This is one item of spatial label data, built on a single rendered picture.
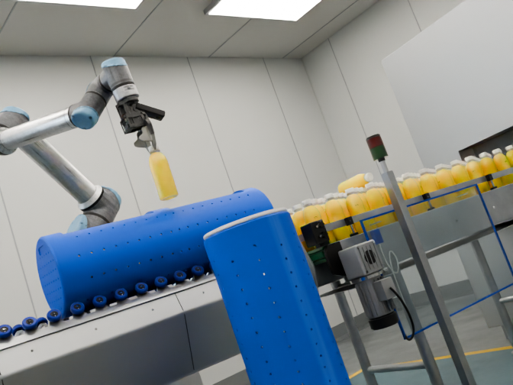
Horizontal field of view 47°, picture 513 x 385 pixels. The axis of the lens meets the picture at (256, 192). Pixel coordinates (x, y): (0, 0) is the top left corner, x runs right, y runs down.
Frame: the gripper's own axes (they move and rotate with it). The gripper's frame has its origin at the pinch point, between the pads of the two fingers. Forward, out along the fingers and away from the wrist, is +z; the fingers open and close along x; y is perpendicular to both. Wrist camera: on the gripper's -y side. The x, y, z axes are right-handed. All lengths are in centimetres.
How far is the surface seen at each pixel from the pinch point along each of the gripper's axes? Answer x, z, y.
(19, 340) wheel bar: 1, 48, 66
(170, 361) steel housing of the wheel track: -2, 73, 24
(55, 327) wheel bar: 0, 48, 55
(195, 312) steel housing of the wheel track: 2, 62, 11
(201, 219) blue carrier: 2.3, 31.8, -6.0
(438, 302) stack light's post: 26, 97, -76
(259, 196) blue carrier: 0.6, 30.6, -35.5
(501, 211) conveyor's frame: 11, 79, -160
